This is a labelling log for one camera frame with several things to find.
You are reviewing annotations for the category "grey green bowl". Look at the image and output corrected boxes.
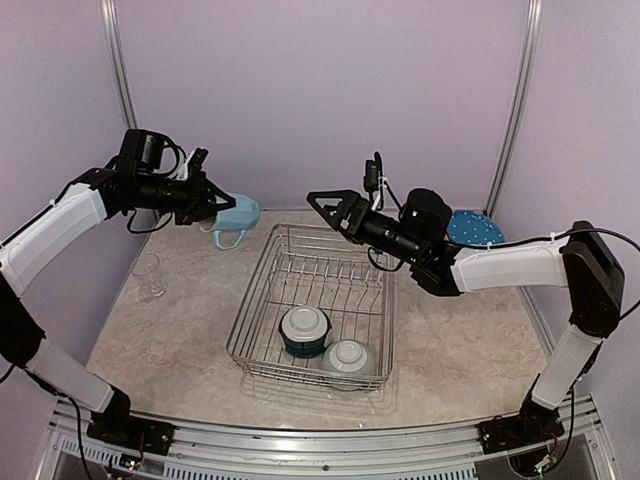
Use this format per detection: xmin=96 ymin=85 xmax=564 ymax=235
xmin=321 ymin=339 xmax=376 ymax=376

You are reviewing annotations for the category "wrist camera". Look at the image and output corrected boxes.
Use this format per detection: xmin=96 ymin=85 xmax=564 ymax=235
xmin=363 ymin=151 xmax=387 ymax=212
xmin=174 ymin=148 xmax=209 ymax=181

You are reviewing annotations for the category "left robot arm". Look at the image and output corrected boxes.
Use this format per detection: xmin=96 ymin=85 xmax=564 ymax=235
xmin=1 ymin=129 xmax=235 ymax=445

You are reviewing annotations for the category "right aluminium wall post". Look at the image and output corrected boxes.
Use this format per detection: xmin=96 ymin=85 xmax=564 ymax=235
xmin=484 ymin=0 xmax=543 ymax=218

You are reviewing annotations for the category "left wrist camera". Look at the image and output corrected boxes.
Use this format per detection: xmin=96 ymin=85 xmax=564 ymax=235
xmin=174 ymin=148 xmax=209 ymax=181

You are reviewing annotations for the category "light blue faceted mug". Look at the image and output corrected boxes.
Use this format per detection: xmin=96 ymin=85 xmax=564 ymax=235
xmin=198 ymin=193 xmax=261 ymax=251

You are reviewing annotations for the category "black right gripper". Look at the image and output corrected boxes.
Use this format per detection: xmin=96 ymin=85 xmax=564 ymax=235
xmin=308 ymin=188 xmax=424 ymax=265

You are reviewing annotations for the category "left aluminium wall post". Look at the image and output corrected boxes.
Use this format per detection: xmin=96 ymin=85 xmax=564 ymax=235
xmin=100 ymin=0 xmax=138 ymax=129

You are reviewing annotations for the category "aluminium wall post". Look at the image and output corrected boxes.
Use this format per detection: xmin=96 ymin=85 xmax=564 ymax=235
xmin=100 ymin=0 xmax=138 ymax=129
xmin=484 ymin=0 xmax=543 ymax=218

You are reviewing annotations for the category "metal wire dish rack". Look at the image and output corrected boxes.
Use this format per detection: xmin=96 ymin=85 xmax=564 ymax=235
xmin=226 ymin=224 xmax=397 ymax=391

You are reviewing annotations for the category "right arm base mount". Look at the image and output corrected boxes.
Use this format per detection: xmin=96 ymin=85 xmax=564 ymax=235
xmin=477 ymin=410 xmax=565 ymax=454

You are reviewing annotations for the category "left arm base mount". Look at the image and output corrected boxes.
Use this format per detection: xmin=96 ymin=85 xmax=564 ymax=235
xmin=87 ymin=396 xmax=175 ymax=456

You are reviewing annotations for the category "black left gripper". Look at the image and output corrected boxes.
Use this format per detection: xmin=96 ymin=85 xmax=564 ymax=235
xmin=130 ymin=166 xmax=235 ymax=224

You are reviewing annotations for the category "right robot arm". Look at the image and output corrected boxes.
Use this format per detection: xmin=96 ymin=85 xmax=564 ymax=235
xmin=306 ymin=188 xmax=631 ymax=453

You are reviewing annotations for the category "clear drinking glass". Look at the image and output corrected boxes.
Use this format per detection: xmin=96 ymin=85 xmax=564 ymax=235
xmin=131 ymin=253 xmax=167 ymax=301

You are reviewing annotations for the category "dark teal bowl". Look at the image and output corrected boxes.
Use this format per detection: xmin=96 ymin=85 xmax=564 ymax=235
xmin=278 ymin=305 xmax=332 ymax=359

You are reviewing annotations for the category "aluminium front rail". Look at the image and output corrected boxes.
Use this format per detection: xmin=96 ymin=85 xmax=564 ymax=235
xmin=34 ymin=394 xmax=616 ymax=480

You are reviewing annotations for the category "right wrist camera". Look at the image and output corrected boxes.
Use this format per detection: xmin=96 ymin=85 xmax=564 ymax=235
xmin=363 ymin=151 xmax=387 ymax=212

